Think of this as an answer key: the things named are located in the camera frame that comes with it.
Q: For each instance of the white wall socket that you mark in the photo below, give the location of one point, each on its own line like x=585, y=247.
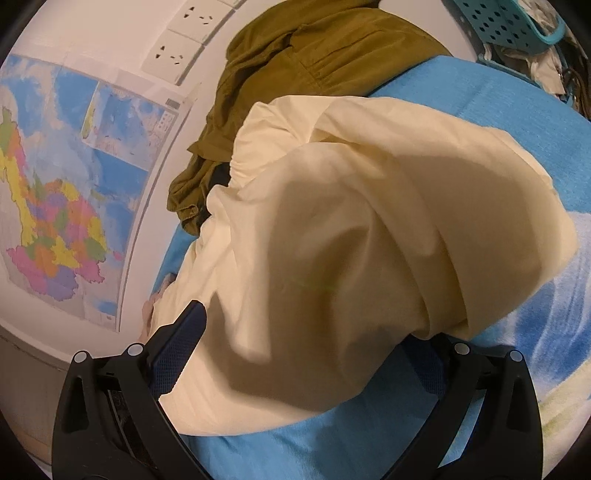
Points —
x=173, y=57
x=201, y=18

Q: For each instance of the blue printed blanket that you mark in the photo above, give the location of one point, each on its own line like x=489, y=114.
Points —
x=508, y=115

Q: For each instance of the cream garment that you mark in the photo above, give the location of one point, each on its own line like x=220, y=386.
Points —
x=346, y=230

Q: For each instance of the black garment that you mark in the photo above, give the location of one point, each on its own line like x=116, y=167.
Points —
x=217, y=177

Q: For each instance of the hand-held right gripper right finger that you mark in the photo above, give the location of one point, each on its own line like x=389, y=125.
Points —
x=461, y=369

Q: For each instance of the colourful wall map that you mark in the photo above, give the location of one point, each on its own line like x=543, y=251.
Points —
x=69, y=184

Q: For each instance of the olive green garment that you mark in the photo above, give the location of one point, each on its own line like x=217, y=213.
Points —
x=300, y=46

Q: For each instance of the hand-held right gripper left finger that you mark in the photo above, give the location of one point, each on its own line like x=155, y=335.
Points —
x=178, y=350

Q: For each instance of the pile of beige clothes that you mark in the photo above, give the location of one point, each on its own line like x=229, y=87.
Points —
x=545, y=69

